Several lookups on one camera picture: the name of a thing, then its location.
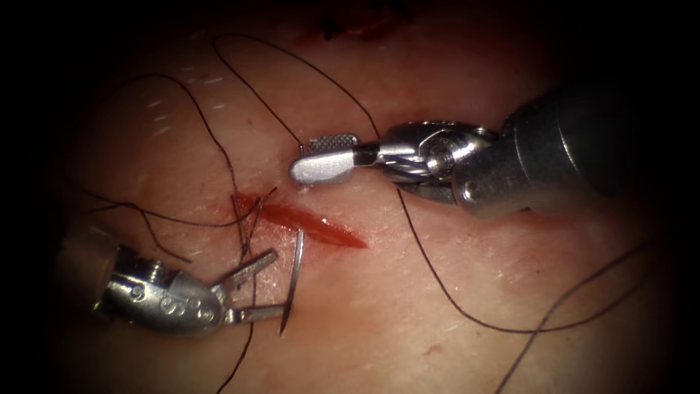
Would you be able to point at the right arm needle driver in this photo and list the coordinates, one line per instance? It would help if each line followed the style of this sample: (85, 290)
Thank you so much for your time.
(432, 156)

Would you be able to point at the right arm needle driver jaw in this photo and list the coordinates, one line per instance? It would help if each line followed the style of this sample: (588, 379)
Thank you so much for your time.
(322, 167)
(333, 143)

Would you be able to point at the left arm needle driver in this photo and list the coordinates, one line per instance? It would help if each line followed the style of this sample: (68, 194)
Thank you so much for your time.
(164, 301)

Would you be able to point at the left arm needle driver jaw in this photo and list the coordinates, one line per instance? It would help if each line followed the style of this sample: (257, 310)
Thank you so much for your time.
(249, 269)
(257, 313)

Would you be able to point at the curved steel needle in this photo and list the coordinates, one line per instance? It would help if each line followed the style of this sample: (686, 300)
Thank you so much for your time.
(295, 273)

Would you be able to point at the black thread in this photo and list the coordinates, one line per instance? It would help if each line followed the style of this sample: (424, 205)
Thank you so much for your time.
(437, 279)

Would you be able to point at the dark right arm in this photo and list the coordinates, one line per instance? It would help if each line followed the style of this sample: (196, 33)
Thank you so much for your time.
(547, 153)

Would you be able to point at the black stitching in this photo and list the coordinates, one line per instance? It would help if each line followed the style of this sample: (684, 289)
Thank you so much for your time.
(244, 235)

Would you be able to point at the tissue pad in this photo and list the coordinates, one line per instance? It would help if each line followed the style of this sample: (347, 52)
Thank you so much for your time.
(383, 284)

